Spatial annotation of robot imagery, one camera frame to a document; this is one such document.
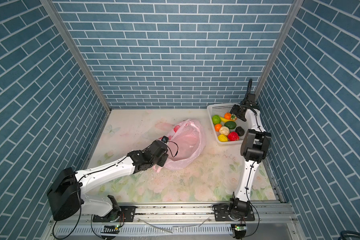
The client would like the orange tangerine in basket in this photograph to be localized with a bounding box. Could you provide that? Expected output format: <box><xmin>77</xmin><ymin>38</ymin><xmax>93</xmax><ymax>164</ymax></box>
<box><xmin>224</xmin><ymin>113</ymin><xmax>232</xmax><ymax>120</ymax></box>

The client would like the dark green fruit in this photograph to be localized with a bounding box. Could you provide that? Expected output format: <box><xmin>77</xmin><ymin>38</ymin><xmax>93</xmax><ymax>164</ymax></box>
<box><xmin>224</xmin><ymin>121</ymin><xmax>237</xmax><ymax>130</ymax></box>

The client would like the white garlic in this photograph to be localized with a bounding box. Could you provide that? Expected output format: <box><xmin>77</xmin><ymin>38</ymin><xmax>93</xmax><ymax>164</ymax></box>
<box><xmin>219</xmin><ymin>126</ymin><xmax>230</xmax><ymax>136</ymax></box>

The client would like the light green fruit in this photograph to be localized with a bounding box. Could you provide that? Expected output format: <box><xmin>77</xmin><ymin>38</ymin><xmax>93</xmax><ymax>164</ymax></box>
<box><xmin>212</xmin><ymin>115</ymin><xmax>221</xmax><ymax>125</ymax></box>

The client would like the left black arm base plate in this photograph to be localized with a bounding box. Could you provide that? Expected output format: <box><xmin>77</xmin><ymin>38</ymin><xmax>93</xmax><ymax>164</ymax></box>
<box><xmin>92</xmin><ymin>206</ymin><xmax>136</xmax><ymax>223</ymax></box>

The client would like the orange fruit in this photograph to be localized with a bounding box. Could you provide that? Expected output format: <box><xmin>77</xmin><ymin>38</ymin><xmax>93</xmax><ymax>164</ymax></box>
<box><xmin>215</xmin><ymin>124</ymin><xmax>222</xmax><ymax>132</ymax></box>

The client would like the pink plastic bag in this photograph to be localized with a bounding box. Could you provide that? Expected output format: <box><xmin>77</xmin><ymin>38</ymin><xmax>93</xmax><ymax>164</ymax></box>
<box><xmin>164</xmin><ymin>119</ymin><xmax>207</xmax><ymax>171</ymax></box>

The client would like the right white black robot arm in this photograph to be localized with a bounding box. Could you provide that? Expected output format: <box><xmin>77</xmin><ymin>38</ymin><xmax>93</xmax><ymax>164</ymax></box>
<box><xmin>228</xmin><ymin>105</ymin><xmax>272</xmax><ymax>220</ymax></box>

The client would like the yellow lemon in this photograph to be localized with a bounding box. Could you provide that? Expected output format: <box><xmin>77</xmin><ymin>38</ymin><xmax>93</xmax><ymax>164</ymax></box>
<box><xmin>218</xmin><ymin>134</ymin><xmax>229</xmax><ymax>142</ymax></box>

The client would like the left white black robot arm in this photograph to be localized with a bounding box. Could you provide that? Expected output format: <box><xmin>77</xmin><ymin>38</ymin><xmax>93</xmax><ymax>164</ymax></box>
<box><xmin>47</xmin><ymin>136</ymin><xmax>169</xmax><ymax>222</ymax></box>

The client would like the red fruit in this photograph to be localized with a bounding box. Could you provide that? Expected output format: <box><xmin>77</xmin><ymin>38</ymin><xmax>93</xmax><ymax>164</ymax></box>
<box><xmin>227</xmin><ymin>132</ymin><xmax>240</xmax><ymax>142</ymax></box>

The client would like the aluminium front rail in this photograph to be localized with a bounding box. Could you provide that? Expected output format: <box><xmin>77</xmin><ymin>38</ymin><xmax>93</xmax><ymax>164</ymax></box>
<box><xmin>47</xmin><ymin>202</ymin><xmax>301</xmax><ymax>226</ymax></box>

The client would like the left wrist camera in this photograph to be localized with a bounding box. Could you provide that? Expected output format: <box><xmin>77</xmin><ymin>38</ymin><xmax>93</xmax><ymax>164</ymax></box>
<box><xmin>161</xmin><ymin>136</ymin><xmax>169</xmax><ymax>144</ymax></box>

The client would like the yellow banana in basket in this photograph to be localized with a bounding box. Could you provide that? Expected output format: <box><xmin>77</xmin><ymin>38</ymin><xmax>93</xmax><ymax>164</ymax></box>
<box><xmin>220</xmin><ymin>117</ymin><xmax>231</xmax><ymax>123</ymax></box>

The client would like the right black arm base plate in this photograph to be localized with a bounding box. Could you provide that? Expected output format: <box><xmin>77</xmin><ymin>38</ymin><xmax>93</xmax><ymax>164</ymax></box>
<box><xmin>212</xmin><ymin>204</ymin><xmax>255</xmax><ymax>222</ymax></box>

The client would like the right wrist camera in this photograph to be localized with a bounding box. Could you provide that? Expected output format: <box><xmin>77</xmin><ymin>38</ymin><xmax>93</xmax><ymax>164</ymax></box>
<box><xmin>244</xmin><ymin>93</ymin><xmax>257</xmax><ymax>106</ymax></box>

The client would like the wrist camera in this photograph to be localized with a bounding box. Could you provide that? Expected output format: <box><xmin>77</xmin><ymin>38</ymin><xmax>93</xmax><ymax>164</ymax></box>
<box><xmin>244</xmin><ymin>93</ymin><xmax>257</xmax><ymax>106</ymax></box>
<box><xmin>161</xmin><ymin>136</ymin><xmax>169</xmax><ymax>144</ymax></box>

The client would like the dark avocado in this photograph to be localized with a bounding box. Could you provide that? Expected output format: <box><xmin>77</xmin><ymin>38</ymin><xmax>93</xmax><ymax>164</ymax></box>
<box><xmin>235</xmin><ymin>127</ymin><xmax>245</xmax><ymax>137</ymax></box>

